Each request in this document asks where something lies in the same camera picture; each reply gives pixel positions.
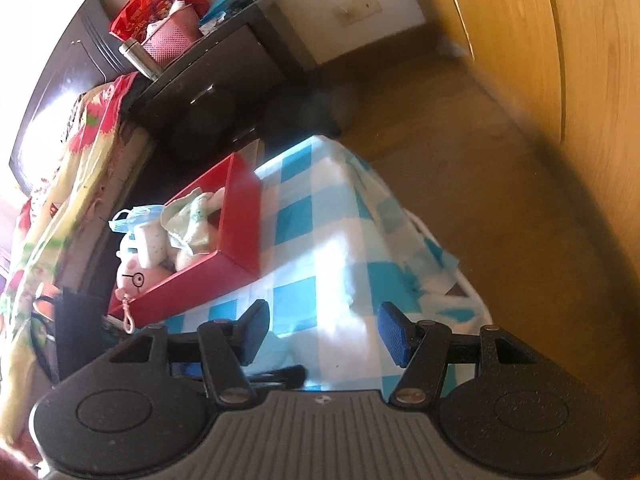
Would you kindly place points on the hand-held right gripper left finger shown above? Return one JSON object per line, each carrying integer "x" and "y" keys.
{"x": 255, "y": 330}

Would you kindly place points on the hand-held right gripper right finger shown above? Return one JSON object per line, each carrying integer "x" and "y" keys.
{"x": 392, "y": 335}

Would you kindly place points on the pink pig plush toy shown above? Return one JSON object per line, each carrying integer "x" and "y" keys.
{"x": 145, "y": 275}

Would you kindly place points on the red cardboard box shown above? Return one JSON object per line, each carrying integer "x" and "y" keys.
{"x": 240, "y": 220}

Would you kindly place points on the white dotted cloth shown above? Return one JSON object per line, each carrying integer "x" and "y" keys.
{"x": 150, "y": 242}

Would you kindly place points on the green patterned cloth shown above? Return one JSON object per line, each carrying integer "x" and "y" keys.
{"x": 192, "y": 220}

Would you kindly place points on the blue face mask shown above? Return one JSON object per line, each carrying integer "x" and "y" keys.
{"x": 135, "y": 212}

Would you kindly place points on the blue white checkered tablecloth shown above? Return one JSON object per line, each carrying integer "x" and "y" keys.
{"x": 325, "y": 260}

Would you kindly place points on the floral printed blanket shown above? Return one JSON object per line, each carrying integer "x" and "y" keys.
{"x": 55, "y": 220}

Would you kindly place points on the bed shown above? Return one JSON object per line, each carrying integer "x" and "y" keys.
{"x": 131, "y": 160}

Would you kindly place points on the nightstand drawer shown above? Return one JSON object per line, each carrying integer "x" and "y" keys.
{"x": 220, "y": 67}
{"x": 260, "y": 115}

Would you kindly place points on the dark bed headboard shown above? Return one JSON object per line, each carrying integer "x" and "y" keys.
{"x": 55, "y": 90}

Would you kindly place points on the dark wooden nightstand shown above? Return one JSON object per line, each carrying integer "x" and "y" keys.
{"x": 240, "y": 60}

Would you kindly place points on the steel thermos bottle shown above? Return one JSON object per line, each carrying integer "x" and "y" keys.
{"x": 140, "y": 57}

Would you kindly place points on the pink plastic basket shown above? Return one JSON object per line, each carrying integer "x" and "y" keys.
{"x": 172, "y": 40}

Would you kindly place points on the blue papers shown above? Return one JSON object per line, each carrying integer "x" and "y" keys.
{"x": 225, "y": 5}

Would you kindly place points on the wooden wardrobe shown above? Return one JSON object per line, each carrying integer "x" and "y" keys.
{"x": 525, "y": 35}

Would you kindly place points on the wall socket with plug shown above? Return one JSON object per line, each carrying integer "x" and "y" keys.
{"x": 346, "y": 10}

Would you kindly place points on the plain wall socket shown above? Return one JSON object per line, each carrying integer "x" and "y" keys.
{"x": 371, "y": 4}

